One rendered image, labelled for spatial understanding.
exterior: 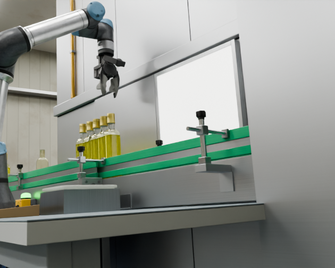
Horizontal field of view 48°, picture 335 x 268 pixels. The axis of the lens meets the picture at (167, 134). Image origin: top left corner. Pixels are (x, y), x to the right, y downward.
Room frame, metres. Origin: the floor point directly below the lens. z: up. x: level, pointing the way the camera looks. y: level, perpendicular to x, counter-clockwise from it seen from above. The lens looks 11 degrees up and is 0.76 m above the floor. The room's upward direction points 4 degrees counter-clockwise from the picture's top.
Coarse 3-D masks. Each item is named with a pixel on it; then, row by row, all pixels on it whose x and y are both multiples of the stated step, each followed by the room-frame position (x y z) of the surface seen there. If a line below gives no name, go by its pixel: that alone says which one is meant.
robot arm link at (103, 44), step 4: (104, 40) 1.56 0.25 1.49; (108, 40) 1.57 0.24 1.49; (100, 44) 1.57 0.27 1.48; (104, 44) 1.56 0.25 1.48; (108, 44) 1.57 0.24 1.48; (112, 44) 1.58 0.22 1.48; (100, 48) 1.57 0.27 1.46; (104, 48) 1.57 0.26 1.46; (108, 48) 1.57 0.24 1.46; (112, 48) 1.58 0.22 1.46
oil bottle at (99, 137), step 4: (100, 132) 1.60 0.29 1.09; (96, 136) 1.62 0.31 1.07; (100, 136) 1.60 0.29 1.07; (96, 140) 1.62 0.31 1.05; (100, 140) 1.60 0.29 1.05; (96, 144) 1.62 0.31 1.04; (100, 144) 1.60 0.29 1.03; (96, 148) 1.62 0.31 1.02; (100, 148) 1.60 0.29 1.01; (96, 152) 1.62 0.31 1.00; (100, 152) 1.60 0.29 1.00; (96, 156) 1.62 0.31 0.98; (100, 156) 1.60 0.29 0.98
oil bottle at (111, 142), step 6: (108, 132) 1.55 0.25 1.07; (114, 132) 1.56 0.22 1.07; (108, 138) 1.55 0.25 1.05; (114, 138) 1.56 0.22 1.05; (108, 144) 1.55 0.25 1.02; (114, 144) 1.56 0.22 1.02; (120, 144) 1.58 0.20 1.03; (108, 150) 1.55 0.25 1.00; (114, 150) 1.56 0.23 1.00; (120, 150) 1.58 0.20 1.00; (108, 156) 1.55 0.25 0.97
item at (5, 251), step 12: (84, 240) 0.62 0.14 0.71; (96, 240) 0.64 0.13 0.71; (0, 252) 0.86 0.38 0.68; (12, 252) 0.77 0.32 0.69; (24, 252) 0.70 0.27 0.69; (36, 252) 0.64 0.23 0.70; (48, 252) 0.58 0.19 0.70; (60, 252) 0.59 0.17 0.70; (72, 252) 0.61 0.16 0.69; (84, 252) 0.62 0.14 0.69; (96, 252) 0.63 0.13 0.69; (12, 264) 0.77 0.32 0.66; (24, 264) 0.70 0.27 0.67; (36, 264) 0.64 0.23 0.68; (48, 264) 0.58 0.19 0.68; (60, 264) 0.59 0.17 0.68; (72, 264) 0.61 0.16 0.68; (84, 264) 0.62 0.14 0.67; (96, 264) 0.63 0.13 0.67
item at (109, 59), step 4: (104, 56) 1.57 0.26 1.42; (108, 56) 1.55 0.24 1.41; (104, 60) 1.57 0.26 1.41; (108, 60) 1.55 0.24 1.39; (112, 60) 1.53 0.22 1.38; (116, 60) 1.51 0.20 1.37; (120, 60) 1.52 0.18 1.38; (116, 64) 1.51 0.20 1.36; (120, 64) 1.52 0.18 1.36; (124, 64) 1.53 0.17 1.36
